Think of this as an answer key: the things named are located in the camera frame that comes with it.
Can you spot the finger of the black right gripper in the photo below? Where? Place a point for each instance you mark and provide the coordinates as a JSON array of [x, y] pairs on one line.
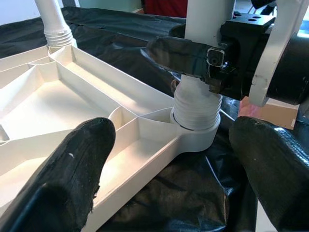
[[176, 31], [181, 55]]

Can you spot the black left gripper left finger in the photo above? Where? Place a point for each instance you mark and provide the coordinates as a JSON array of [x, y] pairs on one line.
[[60, 178]]

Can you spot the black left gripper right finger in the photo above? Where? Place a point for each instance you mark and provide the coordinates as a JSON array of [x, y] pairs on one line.
[[272, 174]]

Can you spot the white plastic table leg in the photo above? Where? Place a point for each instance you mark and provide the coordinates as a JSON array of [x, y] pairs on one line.
[[53, 19], [195, 106]]

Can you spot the white plastic table top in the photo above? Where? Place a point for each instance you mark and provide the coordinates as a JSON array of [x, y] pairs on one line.
[[48, 101]]

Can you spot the dark red cloth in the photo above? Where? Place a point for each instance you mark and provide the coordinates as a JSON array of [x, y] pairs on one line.
[[166, 7]]

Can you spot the pink plastic bag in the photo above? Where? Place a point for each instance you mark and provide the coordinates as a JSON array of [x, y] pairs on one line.
[[248, 108]]

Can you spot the brown cardboard box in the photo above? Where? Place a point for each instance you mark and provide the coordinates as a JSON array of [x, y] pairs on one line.
[[280, 113]]

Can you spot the black plastic sheet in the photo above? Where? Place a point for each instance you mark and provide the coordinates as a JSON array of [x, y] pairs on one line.
[[169, 193]]

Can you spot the white board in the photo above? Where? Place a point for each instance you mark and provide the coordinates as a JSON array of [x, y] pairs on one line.
[[17, 9]]

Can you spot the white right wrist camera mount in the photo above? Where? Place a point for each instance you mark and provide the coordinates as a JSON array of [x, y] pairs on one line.
[[277, 48]]

